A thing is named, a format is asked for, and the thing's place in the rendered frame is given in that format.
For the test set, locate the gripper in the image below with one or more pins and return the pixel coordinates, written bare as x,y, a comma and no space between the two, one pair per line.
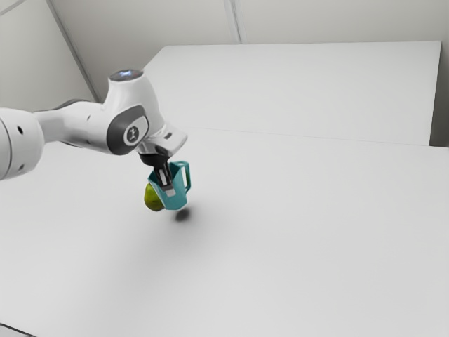
152,159

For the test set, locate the teal faceted mug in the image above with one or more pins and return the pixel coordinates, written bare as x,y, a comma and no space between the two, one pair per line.
177,189

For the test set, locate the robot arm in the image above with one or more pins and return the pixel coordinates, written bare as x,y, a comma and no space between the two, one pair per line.
115,105

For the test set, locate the green pear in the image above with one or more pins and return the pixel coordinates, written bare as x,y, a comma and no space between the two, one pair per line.
152,201

